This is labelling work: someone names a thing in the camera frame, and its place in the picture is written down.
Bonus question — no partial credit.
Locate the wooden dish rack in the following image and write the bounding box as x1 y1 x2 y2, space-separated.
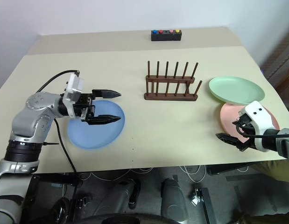
143 61 203 102

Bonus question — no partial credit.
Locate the blue plate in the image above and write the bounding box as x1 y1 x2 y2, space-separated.
67 100 126 150

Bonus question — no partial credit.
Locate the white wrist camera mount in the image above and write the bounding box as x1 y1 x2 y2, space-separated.
241 100 278 153
62 72 85 117

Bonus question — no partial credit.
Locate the olive cloth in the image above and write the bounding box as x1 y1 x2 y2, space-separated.
251 160 289 184

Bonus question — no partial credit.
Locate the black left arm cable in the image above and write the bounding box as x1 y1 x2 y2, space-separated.
36 69 81 194

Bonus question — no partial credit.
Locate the pink plate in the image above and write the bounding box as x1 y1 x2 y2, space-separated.
219 102 281 143

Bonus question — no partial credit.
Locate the white floor cable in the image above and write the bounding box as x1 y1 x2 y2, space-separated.
178 165 207 184

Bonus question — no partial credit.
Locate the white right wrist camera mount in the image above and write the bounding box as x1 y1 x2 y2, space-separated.
241 100 278 153

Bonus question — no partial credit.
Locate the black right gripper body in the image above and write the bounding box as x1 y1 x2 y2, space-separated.
232 112 258 153

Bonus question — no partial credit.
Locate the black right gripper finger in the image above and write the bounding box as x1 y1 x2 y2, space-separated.
215 133 247 150

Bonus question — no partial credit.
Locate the green plate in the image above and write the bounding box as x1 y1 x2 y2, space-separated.
208 76 266 105

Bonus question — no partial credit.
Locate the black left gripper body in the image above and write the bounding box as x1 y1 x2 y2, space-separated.
73 92 97 122

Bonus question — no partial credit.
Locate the black box with coloured buttons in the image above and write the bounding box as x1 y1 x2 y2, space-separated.
150 29 183 42

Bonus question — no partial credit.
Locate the black table leg frame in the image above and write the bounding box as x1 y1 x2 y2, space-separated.
190 186 219 224

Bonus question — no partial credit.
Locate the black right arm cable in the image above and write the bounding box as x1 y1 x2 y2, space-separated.
236 122 289 139

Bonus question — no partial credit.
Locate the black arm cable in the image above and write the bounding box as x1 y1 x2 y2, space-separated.
36 69 81 194
236 122 289 139

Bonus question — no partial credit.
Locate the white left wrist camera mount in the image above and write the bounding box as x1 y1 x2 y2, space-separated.
62 72 85 117

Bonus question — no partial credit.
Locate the dark rounded shape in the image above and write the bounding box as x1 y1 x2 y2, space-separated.
160 178 190 223
106 179 142 210

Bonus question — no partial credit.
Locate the black table crossbar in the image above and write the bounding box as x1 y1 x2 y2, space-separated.
206 162 261 176

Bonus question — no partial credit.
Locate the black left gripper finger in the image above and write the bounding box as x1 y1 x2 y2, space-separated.
92 89 122 99
84 114 122 126

